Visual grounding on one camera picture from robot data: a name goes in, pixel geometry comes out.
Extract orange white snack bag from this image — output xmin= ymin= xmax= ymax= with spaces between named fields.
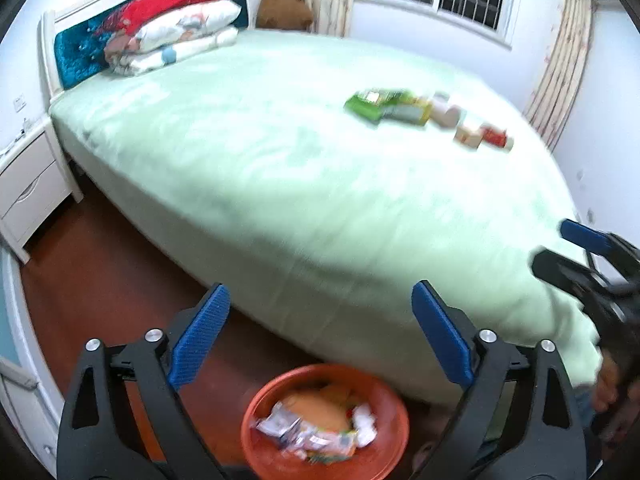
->
xmin=254 ymin=402 xmax=357 ymax=463

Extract white door frame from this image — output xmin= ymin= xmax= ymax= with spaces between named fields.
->
xmin=1 ymin=249 xmax=63 ymax=479

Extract brown plush bear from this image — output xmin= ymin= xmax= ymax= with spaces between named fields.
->
xmin=256 ymin=0 xmax=314 ymax=32

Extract orange plastic basin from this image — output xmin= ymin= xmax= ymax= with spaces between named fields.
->
xmin=240 ymin=364 xmax=409 ymax=480

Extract floral white pillow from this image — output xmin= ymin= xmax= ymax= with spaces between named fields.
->
xmin=104 ymin=0 xmax=242 ymax=58

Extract white tissue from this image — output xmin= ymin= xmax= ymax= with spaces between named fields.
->
xmin=352 ymin=403 xmax=378 ymax=448

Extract wall socket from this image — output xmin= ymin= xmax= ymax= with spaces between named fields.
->
xmin=13 ymin=96 xmax=26 ymax=113

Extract right floral curtain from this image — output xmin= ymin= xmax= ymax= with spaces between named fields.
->
xmin=525 ymin=0 xmax=593 ymax=151

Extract folded floral quilt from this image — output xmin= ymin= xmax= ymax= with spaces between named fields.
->
xmin=107 ymin=26 xmax=239 ymax=77

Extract person's right hand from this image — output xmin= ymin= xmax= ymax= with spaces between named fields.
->
xmin=592 ymin=350 xmax=639 ymax=448

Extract red white pack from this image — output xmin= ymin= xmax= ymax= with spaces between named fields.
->
xmin=454 ymin=125 xmax=514 ymax=152

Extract white bedside table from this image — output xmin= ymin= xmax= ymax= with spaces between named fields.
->
xmin=0 ymin=115 xmax=84 ymax=263

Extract yellow plush in basin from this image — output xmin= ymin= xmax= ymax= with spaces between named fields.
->
xmin=281 ymin=385 xmax=355 ymax=432

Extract bed with green blanket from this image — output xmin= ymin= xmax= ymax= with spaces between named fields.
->
xmin=50 ymin=30 xmax=601 ymax=404

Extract red pillow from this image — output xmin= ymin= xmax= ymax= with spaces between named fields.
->
xmin=98 ymin=0 xmax=216 ymax=36

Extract green snack bag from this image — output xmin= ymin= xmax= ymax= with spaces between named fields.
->
xmin=344 ymin=89 xmax=433 ymax=127

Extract cream and blue headboard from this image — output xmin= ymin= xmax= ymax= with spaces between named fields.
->
xmin=39 ymin=0 xmax=250 ymax=102

